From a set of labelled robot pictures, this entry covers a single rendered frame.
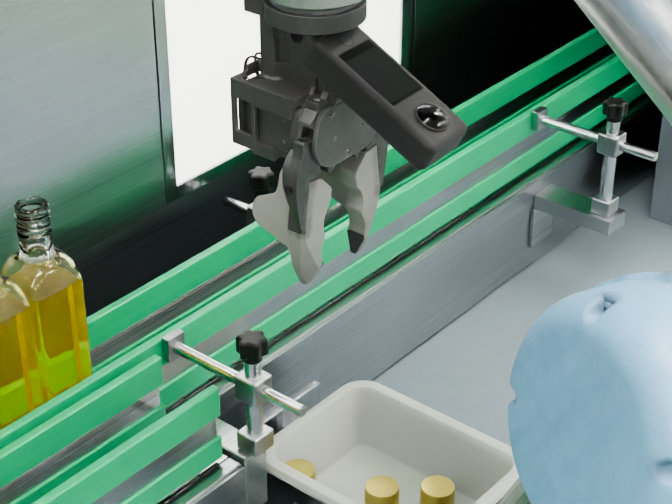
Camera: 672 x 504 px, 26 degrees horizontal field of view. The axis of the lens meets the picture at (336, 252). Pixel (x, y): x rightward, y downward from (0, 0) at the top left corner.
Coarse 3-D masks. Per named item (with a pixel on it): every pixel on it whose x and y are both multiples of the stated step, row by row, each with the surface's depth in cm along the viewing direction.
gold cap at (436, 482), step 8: (424, 480) 143; (432, 480) 143; (440, 480) 143; (448, 480) 143; (424, 488) 142; (432, 488) 142; (440, 488) 142; (448, 488) 142; (424, 496) 142; (432, 496) 141; (440, 496) 141; (448, 496) 142
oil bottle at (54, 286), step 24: (24, 264) 125; (48, 264) 126; (72, 264) 127; (24, 288) 125; (48, 288) 125; (72, 288) 127; (48, 312) 126; (72, 312) 128; (48, 336) 127; (72, 336) 130; (48, 360) 128; (72, 360) 131; (48, 384) 129; (72, 384) 132
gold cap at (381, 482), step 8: (368, 480) 143; (376, 480) 143; (384, 480) 143; (392, 480) 143; (368, 488) 142; (376, 488) 142; (384, 488) 142; (392, 488) 142; (368, 496) 142; (376, 496) 141; (384, 496) 141; (392, 496) 142
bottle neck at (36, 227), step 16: (16, 208) 123; (32, 208) 125; (48, 208) 125; (16, 224) 125; (32, 224) 124; (48, 224) 125; (32, 240) 124; (48, 240) 125; (32, 256) 125; (48, 256) 126
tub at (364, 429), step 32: (352, 384) 152; (320, 416) 149; (352, 416) 153; (384, 416) 152; (416, 416) 149; (288, 448) 146; (320, 448) 150; (352, 448) 155; (384, 448) 154; (416, 448) 151; (448, 448) 148; (480, 448) 145; (288, 480) 140; (320, 480) 150; (352, 480) 150; (416, 480) 150; (480, 480) 146; (512, 480) 139
